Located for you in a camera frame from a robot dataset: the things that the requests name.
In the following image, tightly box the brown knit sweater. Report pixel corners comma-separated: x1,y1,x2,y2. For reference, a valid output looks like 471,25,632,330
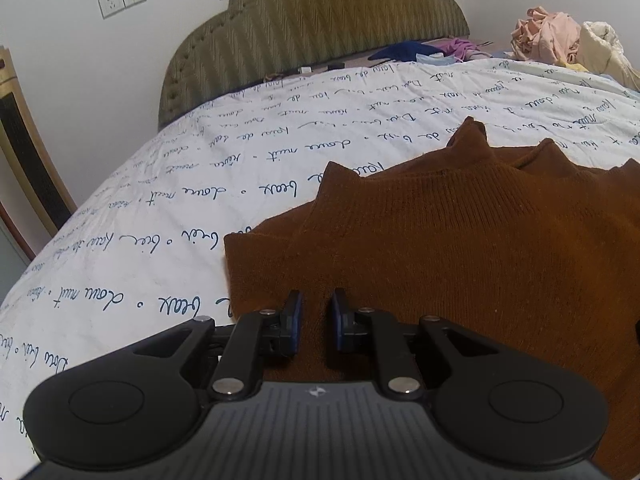
224,119,639,479

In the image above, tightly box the pink clothes pile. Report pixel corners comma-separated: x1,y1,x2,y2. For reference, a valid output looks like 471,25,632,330
511,6,582,65

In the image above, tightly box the cream clothes pile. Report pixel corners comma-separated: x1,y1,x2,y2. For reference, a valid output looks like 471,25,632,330
576,22,639,91

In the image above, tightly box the white bedsheet with blue script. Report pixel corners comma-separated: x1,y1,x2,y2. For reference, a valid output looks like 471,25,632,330
1,58,639,479

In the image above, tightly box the dark blue garment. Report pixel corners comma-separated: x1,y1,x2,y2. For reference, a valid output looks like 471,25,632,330
368,41,444,62

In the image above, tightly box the light blue garment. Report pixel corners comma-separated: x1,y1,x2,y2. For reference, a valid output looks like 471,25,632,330
416,54,458,66

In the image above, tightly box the olive green upholstered headboard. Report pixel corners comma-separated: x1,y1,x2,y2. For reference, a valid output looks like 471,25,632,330
157,0,470,128

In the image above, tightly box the purple garment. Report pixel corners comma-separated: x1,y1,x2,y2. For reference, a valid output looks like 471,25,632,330
439,38,491,62

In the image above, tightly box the gold tower fan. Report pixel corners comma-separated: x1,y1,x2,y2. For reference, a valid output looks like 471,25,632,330
1,47,77,236

